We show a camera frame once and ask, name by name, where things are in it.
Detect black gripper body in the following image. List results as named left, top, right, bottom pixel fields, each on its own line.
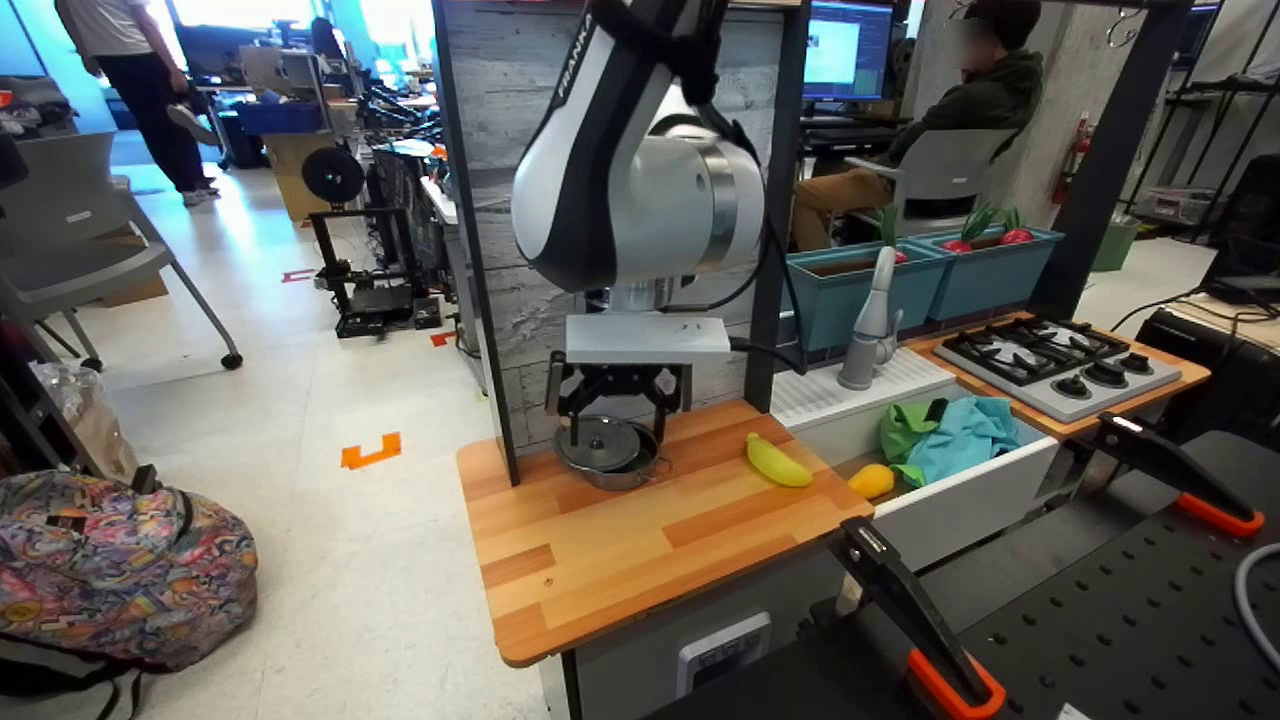
left=544, top=358, right=698, bottom=419

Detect round metal pot lid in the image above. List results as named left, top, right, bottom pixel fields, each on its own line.
left=569, top=413, right=658, bottom=474

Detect small dark metal pot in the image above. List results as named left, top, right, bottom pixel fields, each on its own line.
left=554, top=427, right=668, bottom=494

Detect grey stone pattern back panel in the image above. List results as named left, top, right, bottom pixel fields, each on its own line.
left=446, top=0, right=804, bottom=461

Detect yellow toy banana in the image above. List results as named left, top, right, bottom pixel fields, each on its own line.
left=742, top=427, right=816, bottom=494

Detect yellow toy vegetable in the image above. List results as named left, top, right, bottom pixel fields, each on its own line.
left=843, top=461, right=902, bottom=506

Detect teal planter box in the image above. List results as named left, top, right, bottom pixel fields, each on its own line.
left=783, top=236, right=952, bottom=358
left=923, top=225, right=1068, bottom=328

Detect grey toy faucet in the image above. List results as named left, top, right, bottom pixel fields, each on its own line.
left=838, top=241, right=910, bottom=395

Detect green cloth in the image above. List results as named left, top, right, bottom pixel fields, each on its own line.
left=874, top=395, right=944, bottom=474

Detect teal cloth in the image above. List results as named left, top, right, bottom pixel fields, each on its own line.
left=904, top=393, right=1033, bottom=494

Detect white toy sink basin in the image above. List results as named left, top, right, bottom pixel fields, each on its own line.
left=770, top=349, right=1065, bottom=576

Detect red toy radish green leaves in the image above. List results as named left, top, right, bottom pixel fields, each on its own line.
left=993, top=204, right=1041, bottom=253
left=939, top=195, right=997, bottom=259

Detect computer monitor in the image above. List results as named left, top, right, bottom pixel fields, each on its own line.
left=801, top=0, right=895, bottom=113

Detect grey chair backrest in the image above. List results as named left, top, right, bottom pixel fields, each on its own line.
left=891, top=125, right=1025, bottom=225

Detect white toy stove black grates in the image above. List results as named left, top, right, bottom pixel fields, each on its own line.
left=931, top=313, right=1189, bottom=427

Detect seated person with headphones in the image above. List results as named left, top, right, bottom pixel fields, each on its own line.
left=797, top=0, right=1050, bottom=253

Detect colourful patterned backpack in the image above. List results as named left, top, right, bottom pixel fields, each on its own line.
left=0, top=463, right=260, bottom=675

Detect grey folding chair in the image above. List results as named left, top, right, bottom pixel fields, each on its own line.
left=0, top=134, right=250, bottom=375

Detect standing person dark trousers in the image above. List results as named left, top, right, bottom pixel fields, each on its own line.
left=54, top=0, right=223, bottom=212

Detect black metal frame post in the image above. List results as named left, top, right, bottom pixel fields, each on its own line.
left=1033, top=0, right=1197, bottom=325
left=431, top=0, right=526, bottom=489
left=742, top=0, right=816, bottom=416

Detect white drawer handle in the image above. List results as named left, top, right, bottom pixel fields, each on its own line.
left=673, top=609, right=778, bottom=695

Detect black machine on frame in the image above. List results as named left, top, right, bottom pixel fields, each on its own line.
left=302, top=135, right=446, bottom=342

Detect black clamp orange handle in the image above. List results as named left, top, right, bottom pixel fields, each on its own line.
left=1093, top=413, right=1271, bottom=543
left=829, top=516, right=1014, bottom=720

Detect grey cable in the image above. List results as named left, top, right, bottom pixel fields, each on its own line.
left=1230, top=535, right=1280, bottom=631

